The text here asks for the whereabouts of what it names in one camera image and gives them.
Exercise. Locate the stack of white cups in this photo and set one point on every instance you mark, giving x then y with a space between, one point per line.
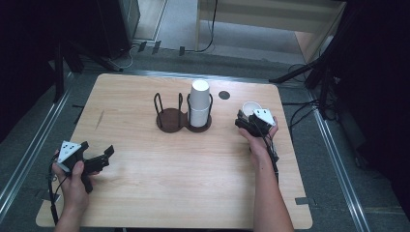
199 96

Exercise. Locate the white disposable paper cup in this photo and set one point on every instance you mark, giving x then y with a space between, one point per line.
250 107

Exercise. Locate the black round table grommet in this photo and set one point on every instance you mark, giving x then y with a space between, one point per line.
224 95

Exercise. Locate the person's right hand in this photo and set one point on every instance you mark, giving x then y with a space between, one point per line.
262 145

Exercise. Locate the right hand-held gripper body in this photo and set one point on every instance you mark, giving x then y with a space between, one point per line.
262 117

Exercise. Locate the metal floor rail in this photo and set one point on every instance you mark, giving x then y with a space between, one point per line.
341 174
32 154

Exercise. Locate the person's left hand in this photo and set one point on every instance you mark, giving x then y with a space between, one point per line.
72 193

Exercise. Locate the black metal stand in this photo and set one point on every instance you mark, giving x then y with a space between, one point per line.
59 71

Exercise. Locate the black tripod stand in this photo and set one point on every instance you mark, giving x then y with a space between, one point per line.
324 83

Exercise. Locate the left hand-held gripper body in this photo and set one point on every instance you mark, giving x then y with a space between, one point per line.
69 151

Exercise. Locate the black tape piece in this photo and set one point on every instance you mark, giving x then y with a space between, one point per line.
303 201

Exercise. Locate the white wooden furniture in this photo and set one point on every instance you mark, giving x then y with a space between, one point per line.
270 16

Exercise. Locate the black cabinet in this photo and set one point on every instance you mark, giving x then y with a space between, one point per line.
117 25

